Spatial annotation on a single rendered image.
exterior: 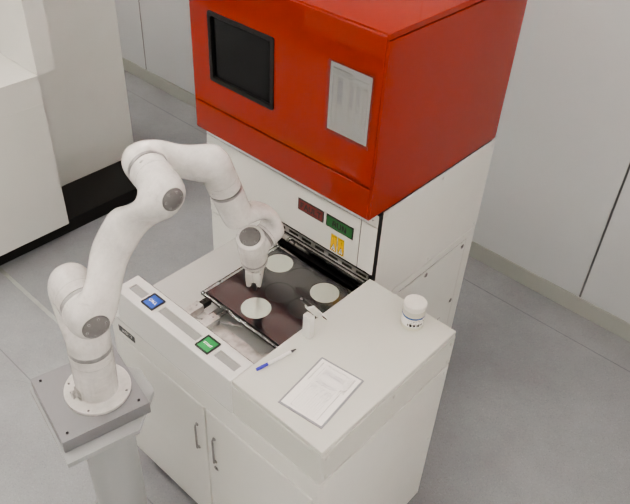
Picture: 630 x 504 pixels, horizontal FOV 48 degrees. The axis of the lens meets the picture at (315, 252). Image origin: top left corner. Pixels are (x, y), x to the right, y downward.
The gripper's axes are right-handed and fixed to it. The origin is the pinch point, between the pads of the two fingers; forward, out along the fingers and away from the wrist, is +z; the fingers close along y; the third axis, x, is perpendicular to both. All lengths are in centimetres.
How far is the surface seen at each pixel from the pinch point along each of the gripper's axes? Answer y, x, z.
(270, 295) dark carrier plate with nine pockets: 1.4, 3.8, 8.1
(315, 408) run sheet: 44, 24, -19
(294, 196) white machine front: -33.0, 7.6, 0.1
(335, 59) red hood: -44, 19, -58
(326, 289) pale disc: -4.0, 22.1, 10.4
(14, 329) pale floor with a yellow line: -9, -128, 112
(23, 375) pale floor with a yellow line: 16, -112, 101
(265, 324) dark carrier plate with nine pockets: 13.8, 4.3, 2.3
